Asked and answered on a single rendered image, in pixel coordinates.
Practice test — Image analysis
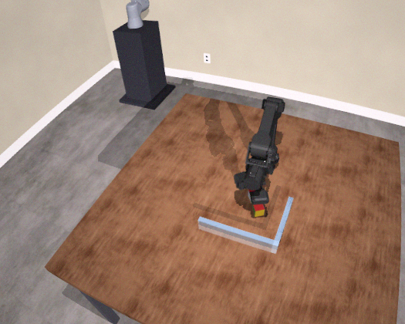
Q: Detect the transparent red cube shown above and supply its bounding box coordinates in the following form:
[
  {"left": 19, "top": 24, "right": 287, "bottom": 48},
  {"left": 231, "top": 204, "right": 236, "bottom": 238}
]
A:
[{"left": 252, "top": 204, "right": 265, "bottom": 217}]

